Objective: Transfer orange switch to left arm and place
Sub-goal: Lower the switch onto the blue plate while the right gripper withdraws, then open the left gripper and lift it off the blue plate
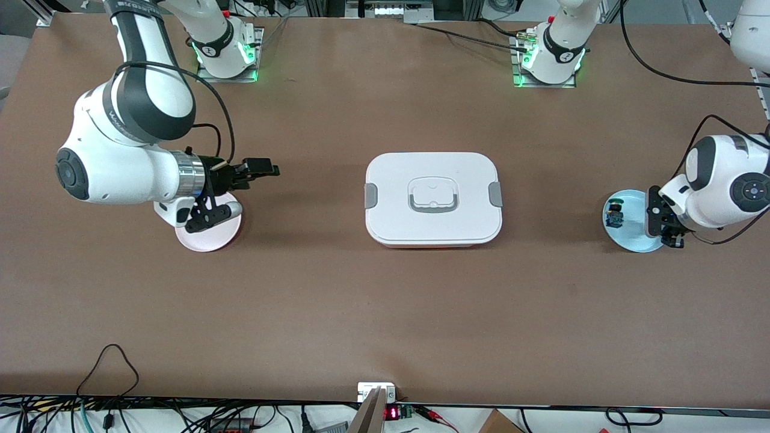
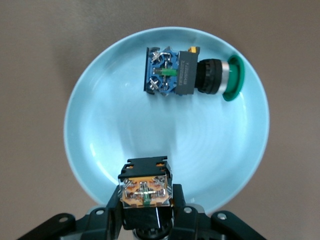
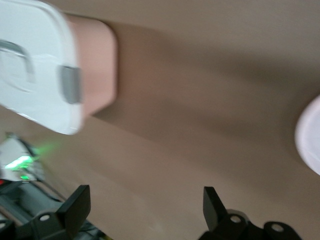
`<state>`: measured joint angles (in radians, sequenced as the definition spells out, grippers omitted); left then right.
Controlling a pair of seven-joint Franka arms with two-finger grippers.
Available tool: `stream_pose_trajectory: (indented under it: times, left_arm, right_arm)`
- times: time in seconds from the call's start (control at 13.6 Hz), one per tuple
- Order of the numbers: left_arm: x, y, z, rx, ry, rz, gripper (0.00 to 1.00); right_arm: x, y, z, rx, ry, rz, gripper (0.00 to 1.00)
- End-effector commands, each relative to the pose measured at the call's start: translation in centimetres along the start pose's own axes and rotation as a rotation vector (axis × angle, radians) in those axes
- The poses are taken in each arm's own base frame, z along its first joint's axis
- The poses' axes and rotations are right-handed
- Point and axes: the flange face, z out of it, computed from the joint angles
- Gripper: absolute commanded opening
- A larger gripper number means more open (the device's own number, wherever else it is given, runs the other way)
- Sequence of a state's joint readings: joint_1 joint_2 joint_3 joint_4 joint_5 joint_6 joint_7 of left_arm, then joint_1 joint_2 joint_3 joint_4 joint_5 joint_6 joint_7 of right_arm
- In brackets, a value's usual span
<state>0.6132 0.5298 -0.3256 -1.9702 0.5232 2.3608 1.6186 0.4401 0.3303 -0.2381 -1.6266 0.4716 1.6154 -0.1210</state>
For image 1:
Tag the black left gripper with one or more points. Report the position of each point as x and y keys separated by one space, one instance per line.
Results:
x=671 y=233

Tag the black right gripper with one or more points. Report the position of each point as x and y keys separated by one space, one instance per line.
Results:
x=217 y=176

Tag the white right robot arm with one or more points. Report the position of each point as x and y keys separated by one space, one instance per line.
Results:
x=120 y=168

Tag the white lidded lunch box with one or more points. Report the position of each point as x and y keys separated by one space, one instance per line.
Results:
x=433 y=228

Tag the brown cardboard box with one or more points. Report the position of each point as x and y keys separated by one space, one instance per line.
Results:
x=498 y=424

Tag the light blue round plate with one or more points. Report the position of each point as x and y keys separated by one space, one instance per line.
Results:
x=634 y=234

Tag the pink round plate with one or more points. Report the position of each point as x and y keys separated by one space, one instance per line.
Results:
x=210 y=237

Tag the tan wooden board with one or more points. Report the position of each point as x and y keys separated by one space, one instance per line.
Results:
x=368 y=416

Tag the red digit display module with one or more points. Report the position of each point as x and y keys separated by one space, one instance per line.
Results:
x=392 y=413

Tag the red test clip lead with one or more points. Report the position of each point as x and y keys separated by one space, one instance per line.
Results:
x=436 y=416

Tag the green push button switch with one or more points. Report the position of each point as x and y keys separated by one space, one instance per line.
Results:
x=615 y=215

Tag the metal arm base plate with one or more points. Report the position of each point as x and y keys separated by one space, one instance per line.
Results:
x=518 y=83
x=201 y=77

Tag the aluminium corner bracket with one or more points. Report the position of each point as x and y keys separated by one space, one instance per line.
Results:
x=725 y=30

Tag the aluminium frame with lights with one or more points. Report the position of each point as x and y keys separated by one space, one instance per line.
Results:
x=391 y=10

